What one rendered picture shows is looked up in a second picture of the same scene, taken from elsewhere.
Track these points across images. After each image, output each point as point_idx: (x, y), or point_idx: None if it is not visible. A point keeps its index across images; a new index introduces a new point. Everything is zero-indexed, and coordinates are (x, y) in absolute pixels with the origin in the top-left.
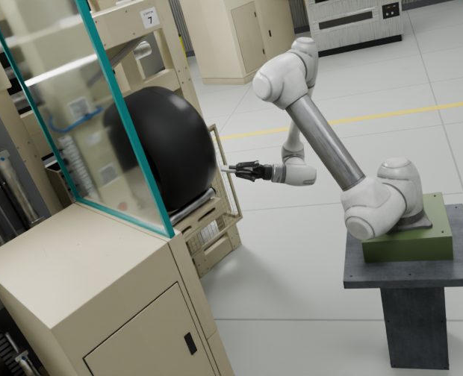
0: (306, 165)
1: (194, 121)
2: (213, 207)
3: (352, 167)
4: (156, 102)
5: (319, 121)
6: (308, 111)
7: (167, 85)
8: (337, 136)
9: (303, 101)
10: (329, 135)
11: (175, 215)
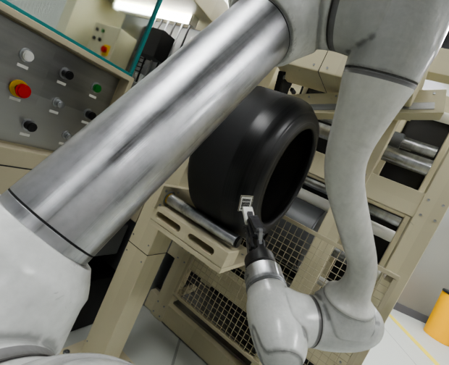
0: (297, 323)
1: (263, 119)
2: (213, 248)
3: (57, 152)
4: (269, 91)
5: (195, 38)
6: (216, 18)
7: (397, 199)
8: (174, 94)
9: (237, 2)
10: (161, 67)
11: (185, 205)
